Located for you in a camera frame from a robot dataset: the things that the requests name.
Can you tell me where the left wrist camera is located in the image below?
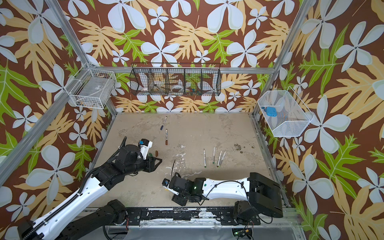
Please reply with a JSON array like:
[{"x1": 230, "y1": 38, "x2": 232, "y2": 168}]
[{"x1": 138, "y1": 139, "x2": 153, "y2": 160}]

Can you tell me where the white wire basket left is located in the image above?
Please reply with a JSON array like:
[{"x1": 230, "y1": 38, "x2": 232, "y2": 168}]
[{"x1": 66, "y1": 64, "x2": 117, "y2": 109}]

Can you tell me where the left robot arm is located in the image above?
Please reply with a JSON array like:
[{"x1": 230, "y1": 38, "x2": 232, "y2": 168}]
[{"x1": 17, "y1": 138, "x2": 162, "y2": 240}]

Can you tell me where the blue object in basket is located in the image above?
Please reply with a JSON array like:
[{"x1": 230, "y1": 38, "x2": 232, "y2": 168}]
[{"x1": 265, "y1": 107, "x2": 278, "y2": 117}]

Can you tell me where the black wire basket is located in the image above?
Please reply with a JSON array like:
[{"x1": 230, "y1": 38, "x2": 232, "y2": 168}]
[{"x1": 128, "y1": 63, "x2": 222, "y2": 96}]

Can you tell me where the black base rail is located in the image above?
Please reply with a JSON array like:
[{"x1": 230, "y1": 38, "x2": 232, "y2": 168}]
[{"x1": 125, "y1": 207, "x2": 261, "y2": 227}]

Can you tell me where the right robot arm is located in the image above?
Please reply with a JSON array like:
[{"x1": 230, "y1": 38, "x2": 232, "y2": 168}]
[{"x1": 162, "y1": 173, "x2": 284, "y2": 224}]

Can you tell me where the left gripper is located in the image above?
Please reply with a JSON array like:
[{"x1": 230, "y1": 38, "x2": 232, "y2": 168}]
[{"x1": 125, "y1": 154, "x2": 164, "y2": 177}]

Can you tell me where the light green capped marker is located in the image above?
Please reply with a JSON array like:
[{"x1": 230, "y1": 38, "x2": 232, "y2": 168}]
[{"x1": 219, "y1": 151, "x2": 226, "y2": 167}]

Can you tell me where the white mesh basket right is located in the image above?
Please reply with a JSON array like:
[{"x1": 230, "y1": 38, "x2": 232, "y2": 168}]
[{"x1": 258, "y1": 88, "x2": 315, "y2": 138}]

